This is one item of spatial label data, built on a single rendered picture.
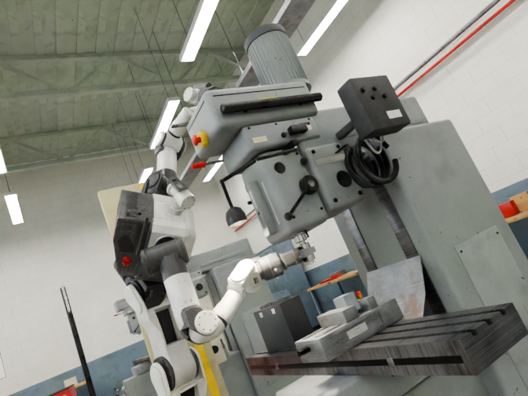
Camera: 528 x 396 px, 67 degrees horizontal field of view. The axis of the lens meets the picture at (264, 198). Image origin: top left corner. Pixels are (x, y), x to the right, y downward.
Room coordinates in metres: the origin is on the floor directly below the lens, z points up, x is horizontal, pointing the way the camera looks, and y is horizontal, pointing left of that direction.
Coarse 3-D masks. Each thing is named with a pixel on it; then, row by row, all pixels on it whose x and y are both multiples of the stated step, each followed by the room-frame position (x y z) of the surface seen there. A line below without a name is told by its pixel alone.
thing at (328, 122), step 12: (336, 108) 1.61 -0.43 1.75; (408, 108) 1.84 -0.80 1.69; (420, 108) 1.88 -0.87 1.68; (324, 120) 1.56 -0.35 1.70; (336, 120) 1.59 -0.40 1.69; (348, 120) 1.62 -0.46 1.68; (420, 120) 1.85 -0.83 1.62; (324, 132) 1.54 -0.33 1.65; (336, 132) 1.57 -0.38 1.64; (300, 144) 1.48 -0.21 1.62; (312, 144) 1.50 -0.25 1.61; (324, 144) 1.53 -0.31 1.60
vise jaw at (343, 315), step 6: (348, 306) 1.35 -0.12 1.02; (354, 306) 1.34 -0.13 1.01; (330, 312) 1.41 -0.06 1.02; (336, 312) 1.34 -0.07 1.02; (342, 312) 1.32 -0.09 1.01; (348, 312) 1.33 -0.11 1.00; (354, 312) 1.34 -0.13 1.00; (318, 318) 1.43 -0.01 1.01; (324, 318) 1.40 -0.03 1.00; (330, 318) 1.38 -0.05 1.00; (336, 318) 1.35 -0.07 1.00; (342, 318) 1.33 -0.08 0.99; (348, 318) 1.32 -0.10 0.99; (354, 318) 1.33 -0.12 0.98; (324, 324) 1.42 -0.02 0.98; (330, 324) 1.39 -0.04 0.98; (336, 324) 1.36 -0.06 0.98
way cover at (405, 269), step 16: (416, 256) 1.58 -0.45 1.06; (368, 272) 1.83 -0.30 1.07; (384, 272) 1.74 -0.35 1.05; (400, 272) 1.65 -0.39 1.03; (416, 272) 1.58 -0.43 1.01; (368, 288) 1.82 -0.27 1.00; (384, 288) 1.73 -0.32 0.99; (400, 288) 1.65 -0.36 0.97; (416, 288) 1.57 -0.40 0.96; (400, 304) 1.63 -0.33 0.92; (416, 304) 1.55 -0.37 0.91; (400, 320) 1.59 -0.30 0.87
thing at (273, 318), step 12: (276, 300) 1.84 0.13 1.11; (288, 300) 1.78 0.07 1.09; (300, 300) 1.82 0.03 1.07; (264, 312) 1.85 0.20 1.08; (276, 312) 1.78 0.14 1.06; (288, 312) 1.77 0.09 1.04; (300, 312) 1.80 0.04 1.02; (264, 324) 1.87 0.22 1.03; (276, 324) 1.81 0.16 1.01; (288, 324) 1.75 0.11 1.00; (300, 324) 1.79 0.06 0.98; (264, 336) 1.90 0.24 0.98; (276, 336) 1.83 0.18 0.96; (288, 336) 1.77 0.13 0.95; (300, 336) 1.77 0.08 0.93; (276, 348) 1.86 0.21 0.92
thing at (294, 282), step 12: (288, 240) 8.98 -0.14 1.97; (264, 252) 8.99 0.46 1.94; (276, 252) 8.76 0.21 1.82; (300, 264) 9.00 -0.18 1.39; (288, 276) 8.79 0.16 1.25; (300, 276) 8.94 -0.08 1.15; (276, 288) 9.12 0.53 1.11; (288, 288) 8.73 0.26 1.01; (300, 288) 8.87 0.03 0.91; (204, 300) 9.64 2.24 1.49; (312, 300) 8.96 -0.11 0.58; (312, 312) 8.90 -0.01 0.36; (312, 324) 8.83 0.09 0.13; (228, 348) 9.72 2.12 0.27
